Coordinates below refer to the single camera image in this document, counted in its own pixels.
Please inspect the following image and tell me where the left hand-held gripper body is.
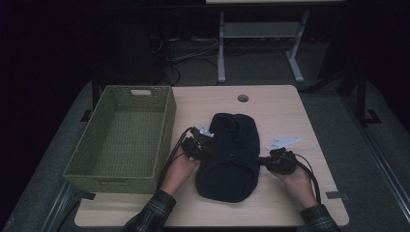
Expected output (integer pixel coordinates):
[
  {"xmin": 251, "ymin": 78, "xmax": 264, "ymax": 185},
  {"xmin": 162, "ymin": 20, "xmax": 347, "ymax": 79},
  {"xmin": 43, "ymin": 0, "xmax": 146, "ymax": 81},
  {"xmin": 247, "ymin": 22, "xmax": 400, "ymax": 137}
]
[{"xmin": 180, "ymin": 124, "xmax": 215, "ymax": 161}]

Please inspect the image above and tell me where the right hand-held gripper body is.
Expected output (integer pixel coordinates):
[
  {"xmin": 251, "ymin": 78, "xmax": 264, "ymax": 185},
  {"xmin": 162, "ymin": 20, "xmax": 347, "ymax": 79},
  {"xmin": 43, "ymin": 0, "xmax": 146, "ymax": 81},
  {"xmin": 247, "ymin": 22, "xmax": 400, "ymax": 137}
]
[{"xmin": 263, "ymin": 135, "xmax": 302, "ymax": 176}]

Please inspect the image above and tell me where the dark navy garment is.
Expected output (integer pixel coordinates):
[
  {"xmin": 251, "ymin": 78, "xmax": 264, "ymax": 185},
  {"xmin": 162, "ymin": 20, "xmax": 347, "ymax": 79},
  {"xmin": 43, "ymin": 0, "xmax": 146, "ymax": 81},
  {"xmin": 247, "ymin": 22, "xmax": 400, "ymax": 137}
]
[{"xmin": 194, "ymin": 112, "xmax": 262, "ymax": 204}]

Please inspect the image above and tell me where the green woven basket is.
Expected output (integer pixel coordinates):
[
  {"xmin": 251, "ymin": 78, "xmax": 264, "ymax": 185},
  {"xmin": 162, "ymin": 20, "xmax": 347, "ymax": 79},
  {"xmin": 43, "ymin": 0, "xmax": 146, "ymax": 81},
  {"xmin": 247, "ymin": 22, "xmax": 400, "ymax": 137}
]
[{"xmin": 62, "ymin": 84, "xmax": 178, "ymax": 195}]

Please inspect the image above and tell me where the person's left hand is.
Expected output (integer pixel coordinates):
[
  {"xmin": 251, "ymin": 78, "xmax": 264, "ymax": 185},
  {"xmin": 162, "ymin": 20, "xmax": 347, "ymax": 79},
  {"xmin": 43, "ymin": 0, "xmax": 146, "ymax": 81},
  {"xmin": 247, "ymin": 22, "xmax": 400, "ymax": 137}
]
[{"xmin": 160, "ymin": 154, "xmax": 201, "ymax": 196}]

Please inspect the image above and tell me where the person's right hand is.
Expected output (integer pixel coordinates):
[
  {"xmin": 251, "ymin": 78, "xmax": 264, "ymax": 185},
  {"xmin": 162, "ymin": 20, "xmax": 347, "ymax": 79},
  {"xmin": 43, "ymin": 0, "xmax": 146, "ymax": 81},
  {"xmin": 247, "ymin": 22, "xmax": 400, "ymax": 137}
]
[{"xmin": 271, "ymin": 164, "xmax": 319, "ymax": 211}]

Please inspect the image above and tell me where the grey tape strip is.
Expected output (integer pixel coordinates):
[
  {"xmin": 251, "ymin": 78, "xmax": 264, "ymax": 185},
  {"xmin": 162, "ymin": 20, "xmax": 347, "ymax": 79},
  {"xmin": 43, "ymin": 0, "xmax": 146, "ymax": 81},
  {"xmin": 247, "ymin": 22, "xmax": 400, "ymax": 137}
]
[{"xmin": 325, "ymin": 190, "xmax": 350, "ymax": 201}]

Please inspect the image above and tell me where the black tape strip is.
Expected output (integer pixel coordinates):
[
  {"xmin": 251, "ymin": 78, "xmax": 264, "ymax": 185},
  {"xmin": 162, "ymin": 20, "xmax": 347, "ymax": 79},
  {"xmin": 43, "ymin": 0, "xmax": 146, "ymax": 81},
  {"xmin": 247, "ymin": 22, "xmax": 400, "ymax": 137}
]
[{"xmin": 77, "ymin": 190, "xmax": 97, "ymax": 201}]

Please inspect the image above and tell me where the white metal stand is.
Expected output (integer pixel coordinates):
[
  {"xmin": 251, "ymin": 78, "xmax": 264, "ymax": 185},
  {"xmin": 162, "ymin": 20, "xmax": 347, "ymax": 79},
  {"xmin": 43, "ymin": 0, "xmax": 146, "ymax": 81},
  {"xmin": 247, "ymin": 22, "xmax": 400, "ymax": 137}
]
[{"xmin": 216, "ymin": 9, "xmax": 310, "ymax": 84}]

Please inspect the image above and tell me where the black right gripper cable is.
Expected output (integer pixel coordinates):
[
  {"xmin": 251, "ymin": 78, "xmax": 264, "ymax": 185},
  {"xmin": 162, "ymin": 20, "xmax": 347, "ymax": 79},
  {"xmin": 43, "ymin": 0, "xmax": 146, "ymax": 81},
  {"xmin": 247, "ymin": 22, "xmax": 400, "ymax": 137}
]
[{"xmin": 290, "ymin": 152, "xmax": 323, "ymax": 205}]

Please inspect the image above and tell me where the bundle of floor cables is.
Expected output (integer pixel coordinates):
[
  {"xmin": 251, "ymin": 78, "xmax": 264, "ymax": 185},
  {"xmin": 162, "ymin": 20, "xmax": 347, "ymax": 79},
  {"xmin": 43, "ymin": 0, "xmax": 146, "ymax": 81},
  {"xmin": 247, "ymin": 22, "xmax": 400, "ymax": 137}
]
[{"xmin": 148, "ymin": 34, "xmax": 224, "ymax": 87}]

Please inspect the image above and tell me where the aluminium floor rail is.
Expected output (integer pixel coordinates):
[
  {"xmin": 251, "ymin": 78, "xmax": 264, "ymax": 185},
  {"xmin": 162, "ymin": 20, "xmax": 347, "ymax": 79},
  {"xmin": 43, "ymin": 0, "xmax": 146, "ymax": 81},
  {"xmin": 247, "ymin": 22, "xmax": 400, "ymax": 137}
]
[
  {"xmin": 340, "ymin": 96, "xmax": 410, "ymax": 215},
  {"xmin": 40, "ymin": 180, "xmax": 81, "ymax": 232}
]

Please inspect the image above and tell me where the black frame leg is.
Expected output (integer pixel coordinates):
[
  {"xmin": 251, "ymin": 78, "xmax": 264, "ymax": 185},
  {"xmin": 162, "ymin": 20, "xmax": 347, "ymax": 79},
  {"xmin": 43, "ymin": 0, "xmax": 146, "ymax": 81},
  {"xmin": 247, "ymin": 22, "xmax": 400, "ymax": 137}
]
[{"xmin": 353, "ymin": 66, "xmax": 383, "ymax": 128}]

